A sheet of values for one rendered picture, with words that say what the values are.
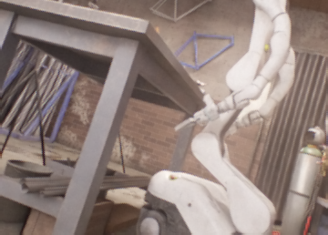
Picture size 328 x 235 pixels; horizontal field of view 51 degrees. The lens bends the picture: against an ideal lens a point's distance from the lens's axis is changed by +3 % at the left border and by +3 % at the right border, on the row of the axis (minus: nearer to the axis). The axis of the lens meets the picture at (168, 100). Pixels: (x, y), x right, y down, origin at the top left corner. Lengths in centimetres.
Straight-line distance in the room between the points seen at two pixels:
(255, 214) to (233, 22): 390
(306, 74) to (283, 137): 86
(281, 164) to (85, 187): 346
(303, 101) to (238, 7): 179
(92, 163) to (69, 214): 18
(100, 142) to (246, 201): 85
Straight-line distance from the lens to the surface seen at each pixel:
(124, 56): 127
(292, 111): 453
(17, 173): 166
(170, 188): 173
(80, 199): 127
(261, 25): 203
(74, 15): 130
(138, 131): 520
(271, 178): 440
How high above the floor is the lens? 51
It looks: 7 degrees up
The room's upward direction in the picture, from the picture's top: 18 degrees clockwise
